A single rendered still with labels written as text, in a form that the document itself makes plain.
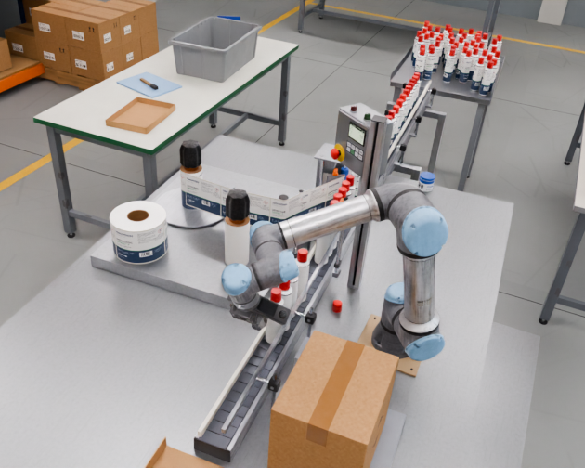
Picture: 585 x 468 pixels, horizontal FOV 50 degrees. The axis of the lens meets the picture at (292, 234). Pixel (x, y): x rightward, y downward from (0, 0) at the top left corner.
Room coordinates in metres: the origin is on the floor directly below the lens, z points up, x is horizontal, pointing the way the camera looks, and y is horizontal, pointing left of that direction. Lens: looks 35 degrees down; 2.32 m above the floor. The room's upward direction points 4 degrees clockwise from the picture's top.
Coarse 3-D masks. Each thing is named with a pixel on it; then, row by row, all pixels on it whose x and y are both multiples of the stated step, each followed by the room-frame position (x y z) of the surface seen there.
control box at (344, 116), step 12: (348, 108) 1.95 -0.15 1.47; (360, 108) 1.95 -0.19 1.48; (348, 120) 1.89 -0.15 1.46; (360, 120) 1.86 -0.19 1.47; (336, 132) 1.94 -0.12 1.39; (336, 144) 1.93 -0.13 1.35; (384, 144) 1.85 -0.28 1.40; (348, 156) 1.88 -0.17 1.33; (384, 156) 1.86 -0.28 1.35; (348, 168) 1.87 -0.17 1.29; (360, 168) 1.82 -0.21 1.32; (384, 168) 1.86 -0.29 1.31
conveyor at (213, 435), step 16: (320, 272) 1.82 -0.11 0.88; (304, 304) 1.64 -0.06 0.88; (288, 336) 1.48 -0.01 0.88; (256, 352) 1.40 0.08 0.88; (272, 352) 1.40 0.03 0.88; (256, 368) 1.33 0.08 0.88; (240, 384) 1.26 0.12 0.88; (256, 384) 1.27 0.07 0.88; (224, 400) 1.20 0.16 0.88; (224, 416) 1.14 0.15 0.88; (240, 416) 1.15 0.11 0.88; (208, 432) 1.09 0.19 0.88; (224, 448) 1.04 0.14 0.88
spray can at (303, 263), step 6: (300, 252) 1.66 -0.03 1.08; (306, 252) 1.66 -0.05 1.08; (300, 258) 1.65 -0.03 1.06; (306, 258) 1.66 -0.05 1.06; (300, 264) 1.65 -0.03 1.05; (306, 264) 1.65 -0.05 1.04; (300, 270) 1.64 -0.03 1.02; (306, 270) 1.65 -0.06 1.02; (300, 276) 1.64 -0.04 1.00; (306, 276) 1.65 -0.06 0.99; (300, 282) 1.64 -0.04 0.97; (306, 282) 1.65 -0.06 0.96; (300, 288) 1.64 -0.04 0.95; (300, 294) 1.64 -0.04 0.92
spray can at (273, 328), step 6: (276, 288) 1.47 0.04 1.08; (276, 294) 1.44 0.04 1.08; (276, 300) 1.44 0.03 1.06; (282, 300) 1.46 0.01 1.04; (270, 324) 1.43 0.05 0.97; (276, 324) 1.43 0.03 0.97; (270, 330) 1.43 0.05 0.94; (276, 330) 1.43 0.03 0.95; (270, 336) 1.43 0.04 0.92; (270, 342) 1.43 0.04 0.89
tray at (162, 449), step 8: (160, 448) 1.04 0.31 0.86; (168, 448) 1.06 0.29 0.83; (152, 456) 1.01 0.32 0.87; (160, 456) 1.03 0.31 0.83; (168, 456) 1.04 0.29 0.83; (176, 456) 1.04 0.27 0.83; (184, 456) 1.04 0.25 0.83; (192, 456) 1.04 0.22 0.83; (152, 464) 1.00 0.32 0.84; (160, 464) 1.01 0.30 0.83; (168, 464) 1.01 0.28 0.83; (176, 464) 1.01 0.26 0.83; (184, 464) 1.01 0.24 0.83; (192, 464) 1.02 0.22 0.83; (200, 464) 1.02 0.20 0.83; (208, 464) 1.02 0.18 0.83
